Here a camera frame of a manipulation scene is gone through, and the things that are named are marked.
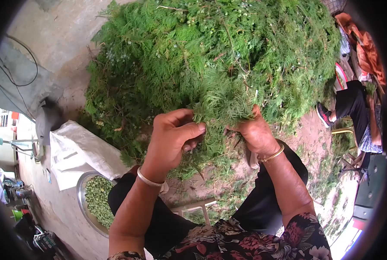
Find white appliance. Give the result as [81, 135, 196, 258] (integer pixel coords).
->
[0, 125, 19, 167]

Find dark green metal box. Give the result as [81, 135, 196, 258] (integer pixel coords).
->
[352, 152, 387, 223]

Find person's left fingers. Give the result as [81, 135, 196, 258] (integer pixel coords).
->
[181, 138, 204, 153]

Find pile of green cypress branches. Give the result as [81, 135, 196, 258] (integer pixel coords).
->
[82, 0, 342, 181]

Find person's left hand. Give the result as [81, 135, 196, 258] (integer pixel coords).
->
[141, 109, 207, 184]

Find person's right hand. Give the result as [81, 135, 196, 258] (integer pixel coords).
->
[225, 104, 281, 160]

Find round metal basin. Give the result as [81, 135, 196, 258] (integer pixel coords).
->
[76, 171, 118, 239]

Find green cypress sprig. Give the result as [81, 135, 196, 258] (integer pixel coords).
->
[189, 72, 261, 164]

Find orange cloth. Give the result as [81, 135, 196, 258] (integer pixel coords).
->
[334, 12, 387, 86]

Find person's left index finger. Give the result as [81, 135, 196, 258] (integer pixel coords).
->
[155, 109, 195, 127]

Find white woven sack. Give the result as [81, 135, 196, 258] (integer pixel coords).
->
[49, 120, 131, 192]

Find heap of green seeds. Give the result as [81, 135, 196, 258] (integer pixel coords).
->
[84, 175, 116, 230]

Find dark grey cloth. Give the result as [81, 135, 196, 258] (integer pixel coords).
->
[35, 97, 65, 147]

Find black cable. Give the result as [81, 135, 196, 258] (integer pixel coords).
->
[0, 34, 39, 88]

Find person's left thumb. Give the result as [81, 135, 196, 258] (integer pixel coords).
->
[176, 122, 207, 141]

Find yellow metal stool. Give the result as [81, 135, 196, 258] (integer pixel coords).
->
[331, 116, 359, 153]

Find person's right fingers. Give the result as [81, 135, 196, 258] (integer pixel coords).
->
[225, 125, 246, 137]

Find low wooden stool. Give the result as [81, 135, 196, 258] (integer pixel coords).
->
[170, 198, 218, 227]

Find person's body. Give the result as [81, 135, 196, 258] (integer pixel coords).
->
[107, 213, 333, 260]

